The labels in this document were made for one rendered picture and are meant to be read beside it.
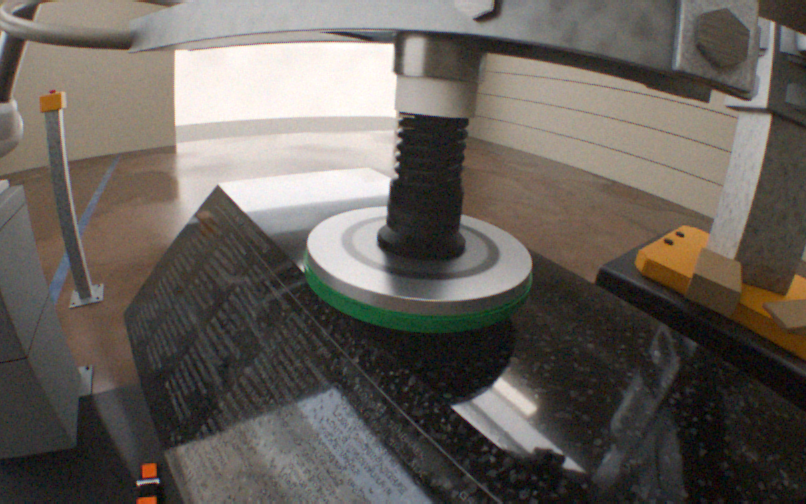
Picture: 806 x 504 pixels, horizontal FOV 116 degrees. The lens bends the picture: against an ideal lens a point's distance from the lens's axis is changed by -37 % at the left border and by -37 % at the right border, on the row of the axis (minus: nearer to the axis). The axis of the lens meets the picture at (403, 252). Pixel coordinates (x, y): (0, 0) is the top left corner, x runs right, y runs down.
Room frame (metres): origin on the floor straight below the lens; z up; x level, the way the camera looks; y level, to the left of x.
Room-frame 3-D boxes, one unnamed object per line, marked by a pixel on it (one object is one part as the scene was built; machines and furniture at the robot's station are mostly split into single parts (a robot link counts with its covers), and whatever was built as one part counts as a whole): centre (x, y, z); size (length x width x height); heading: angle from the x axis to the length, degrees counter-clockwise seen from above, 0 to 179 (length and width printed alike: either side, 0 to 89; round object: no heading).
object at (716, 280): (0.55, -0.61, 0.81); 0.20 x 0.10 x 0.05; 136
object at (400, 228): (0.35, -0.02, 0.93); 0.07 x 0.07 x 0.01
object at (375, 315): (0.35, -0.02, 0.90); 0.22 x 0.22 x 0.04
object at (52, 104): (1.37, 1.69, 0.54); 0.20 x 0.20 x 1.09; 38
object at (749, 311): (0.67, -0.84, 0.76); 0.49 x 0.49 x 0.05; 38
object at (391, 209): (0.35, -0.02, 0.94); 0.07 x 0.07 x 0.01
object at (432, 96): (0.35, -0.02, 1.05); 0.07 x 0.07 x 0.04
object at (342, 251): (0.35, -0.02, 0.90); 0.21 x 0.21 x 0.01
